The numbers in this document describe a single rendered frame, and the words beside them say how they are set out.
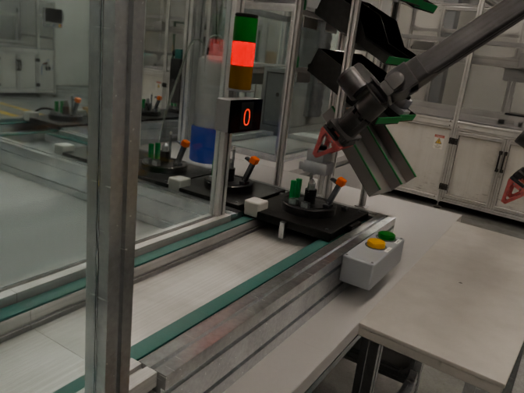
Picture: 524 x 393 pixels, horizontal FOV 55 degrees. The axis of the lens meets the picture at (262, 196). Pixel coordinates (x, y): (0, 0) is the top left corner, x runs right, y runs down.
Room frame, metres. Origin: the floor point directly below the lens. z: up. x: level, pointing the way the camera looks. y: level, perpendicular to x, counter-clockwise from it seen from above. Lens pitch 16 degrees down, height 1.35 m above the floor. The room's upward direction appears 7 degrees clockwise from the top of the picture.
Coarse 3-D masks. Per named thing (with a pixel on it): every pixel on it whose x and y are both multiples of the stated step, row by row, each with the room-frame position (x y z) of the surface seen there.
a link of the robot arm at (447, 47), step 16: (512, 0) 1.15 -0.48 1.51; (480, 16) 1.16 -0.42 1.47; (496, 16) 1.15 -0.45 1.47; (512, 16) 1.14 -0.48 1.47; (464, 32) 1.15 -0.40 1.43; (480, 32) 1.14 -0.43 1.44; (496, 32) 1.14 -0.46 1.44; (432, 48) 1.16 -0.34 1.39; (448, 48) 1.15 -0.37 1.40; (464, 48) 1.14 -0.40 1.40; (400, 64) 1.15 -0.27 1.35; (416, 64) 1.15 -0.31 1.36; (432, 64) 1.14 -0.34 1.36; (448, 64) 1.15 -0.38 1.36; (416, 80) 1.13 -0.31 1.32; (400, 96) 1.16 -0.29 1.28
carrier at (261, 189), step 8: (232, 152) 1.41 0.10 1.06; (232, 160) 1.35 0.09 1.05; (232, 168) 1.34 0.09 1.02; (232, 176) 1.34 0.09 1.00; (240, 176) 1.41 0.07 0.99; (232, 184) 1.31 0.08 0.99; (240, 184) 1.32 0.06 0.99; (248, 184) 1.33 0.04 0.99; (256, 184) 1.41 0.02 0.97; (264, 184) 1.42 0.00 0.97; (232, 192) 1.29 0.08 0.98; (240, 192) 1.29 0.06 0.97; (248, 192) 1.32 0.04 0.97; (256, 192) 1.33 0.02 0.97; (264, 192) 1.34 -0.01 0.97; (272, 192) 1.35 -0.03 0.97; (280, 192) 1.37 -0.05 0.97; (232, 200) 1.22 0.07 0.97; (240, 200) 1.23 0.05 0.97; (240, 208) 1.20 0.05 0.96
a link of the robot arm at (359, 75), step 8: (360, 64) 1.20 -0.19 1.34; (344, 72) 1.19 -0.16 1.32; (352, 72) 1.19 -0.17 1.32; (360, 72) 1.19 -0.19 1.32; (368, 72) 1.19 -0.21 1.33; (344, 80) 1.19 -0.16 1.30; (352, 80) 1.18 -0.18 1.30; (360, 80) 1.18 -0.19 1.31; (368, 80) 1.18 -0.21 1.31; (376, 80) 1.17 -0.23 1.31; (384, 80) 1.14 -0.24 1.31; (392, 80) 1.13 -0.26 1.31; (400, 80) 1.13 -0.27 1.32; (344, 88) 1.19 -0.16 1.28; (352, 88) 1.17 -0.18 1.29; (360, 88) 1.17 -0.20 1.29; (384, 88) 1.14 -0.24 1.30; (392, 88) 1.13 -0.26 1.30; (352, 96) 1.18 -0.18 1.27; (384, 96) 1.17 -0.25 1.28
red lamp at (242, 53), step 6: (234, 42) 1.10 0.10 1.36; (240, 42) 1.10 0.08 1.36; (246, 42) 1.10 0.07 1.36; (234, 48) 1.10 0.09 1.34; (240, 48) 1.10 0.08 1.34; (246, 48) 1.10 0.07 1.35; (252, 48) 1.10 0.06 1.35; (234, 54) 1.10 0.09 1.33; (240, 54) 1.10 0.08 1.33; (246, 54) 1.10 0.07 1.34; (252, 54) 1.11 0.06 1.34; (234, 60) 1.10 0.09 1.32; (240, 60) 1.10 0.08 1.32; (246, 60) 1.10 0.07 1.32; (252, 60) 1.11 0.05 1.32; (252, 66) 1.11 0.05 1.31
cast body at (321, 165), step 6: (312, 150) 1.21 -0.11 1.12; (318, 150) 1.21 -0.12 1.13; (312, 156) 1.21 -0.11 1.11; (324, 156) 1.20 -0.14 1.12; (330, 156) 1.23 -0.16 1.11; (300, 162) 1.25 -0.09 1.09; (306, 162) 1.22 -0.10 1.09; (312, 162) 1.21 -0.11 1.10; (318, 162) 1.20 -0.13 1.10; (324, 162) 1.21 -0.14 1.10; (330, 162) 1.22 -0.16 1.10; (300, 168) 1.24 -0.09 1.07; (306, 168) 1.22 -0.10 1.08; (312, 168) 1.21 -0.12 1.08; (318, 168) 1.20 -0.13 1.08; (324, 168) 1.19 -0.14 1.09; (330, 168) 1.21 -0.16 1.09; (318, 174) 1.20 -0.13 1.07; (324, 174) 1.19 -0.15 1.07; (330, 174) 1.22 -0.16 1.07
